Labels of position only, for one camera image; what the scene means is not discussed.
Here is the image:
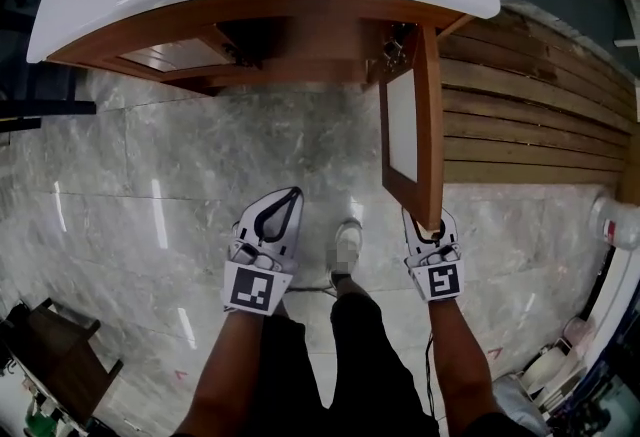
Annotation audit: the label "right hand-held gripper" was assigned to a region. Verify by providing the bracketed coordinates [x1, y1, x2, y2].
[401, 206, 467, 303]

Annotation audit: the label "thin black cable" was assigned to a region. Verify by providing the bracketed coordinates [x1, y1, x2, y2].
[423, 332, 437, 419]

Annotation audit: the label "wooden sink cabinet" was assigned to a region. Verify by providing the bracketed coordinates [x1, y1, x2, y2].
[44, 0, 475, 99]

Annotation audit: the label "person's right forearm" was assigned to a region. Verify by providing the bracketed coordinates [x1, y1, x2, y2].
[427, 296, 495, 437]

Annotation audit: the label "wooden slat platform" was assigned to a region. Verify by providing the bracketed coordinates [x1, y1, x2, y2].
[436, 4, 637, 186]

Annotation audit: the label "wooden cabinet door glass panel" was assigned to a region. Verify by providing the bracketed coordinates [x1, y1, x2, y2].
[102, 22, 262, 76]

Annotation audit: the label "wooden cabinet door white panel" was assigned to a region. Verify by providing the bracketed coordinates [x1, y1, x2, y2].
[377, 22, 447, 233]

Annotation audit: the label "clear plastic bottle red label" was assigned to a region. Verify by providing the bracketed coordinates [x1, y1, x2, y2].
[587, 196, 640, 252]

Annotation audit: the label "person's left forearm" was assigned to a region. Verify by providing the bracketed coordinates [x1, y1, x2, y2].
[172, 300, 301, 437]

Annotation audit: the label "metal door hinge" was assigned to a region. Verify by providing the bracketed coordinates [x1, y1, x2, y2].
[381, 23, 416, 74]

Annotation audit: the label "person's legs in black shorts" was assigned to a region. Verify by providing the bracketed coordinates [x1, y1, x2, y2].
[247, 292, 442, 437]

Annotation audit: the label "dark wooden stool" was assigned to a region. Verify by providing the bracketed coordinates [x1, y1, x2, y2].
[0, 297, 125, 427]

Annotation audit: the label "black metal shelf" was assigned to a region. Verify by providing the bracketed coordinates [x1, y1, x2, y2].
[0, 98, 97, 134]

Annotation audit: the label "person's white shoe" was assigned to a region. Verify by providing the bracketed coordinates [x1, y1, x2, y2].
[329, 218, 364, 290]

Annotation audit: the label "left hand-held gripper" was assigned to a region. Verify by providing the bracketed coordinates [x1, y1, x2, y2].
[222, 186, 305, 317]

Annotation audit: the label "white board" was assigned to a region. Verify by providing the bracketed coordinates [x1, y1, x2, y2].
[579, 244, 640, 379]

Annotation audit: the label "stack of white dishes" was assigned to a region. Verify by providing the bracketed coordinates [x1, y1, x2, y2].
[518, 338, 587, 409]

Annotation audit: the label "pink plastic container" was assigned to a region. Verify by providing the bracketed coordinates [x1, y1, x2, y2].
[563, 316, 597, 347]

